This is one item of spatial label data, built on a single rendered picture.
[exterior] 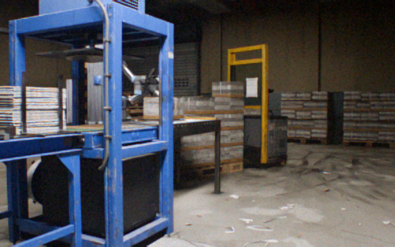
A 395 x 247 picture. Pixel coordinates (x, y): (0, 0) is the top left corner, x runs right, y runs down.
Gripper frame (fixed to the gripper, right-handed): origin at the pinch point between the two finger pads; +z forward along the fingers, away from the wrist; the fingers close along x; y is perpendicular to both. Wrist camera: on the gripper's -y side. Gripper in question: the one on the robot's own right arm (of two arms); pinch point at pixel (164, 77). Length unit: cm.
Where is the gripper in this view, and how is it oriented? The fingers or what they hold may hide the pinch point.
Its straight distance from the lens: 375.0
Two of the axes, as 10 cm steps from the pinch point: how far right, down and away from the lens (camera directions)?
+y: -0.4, 10.0, -0.8
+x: -2.6, -0.9, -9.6
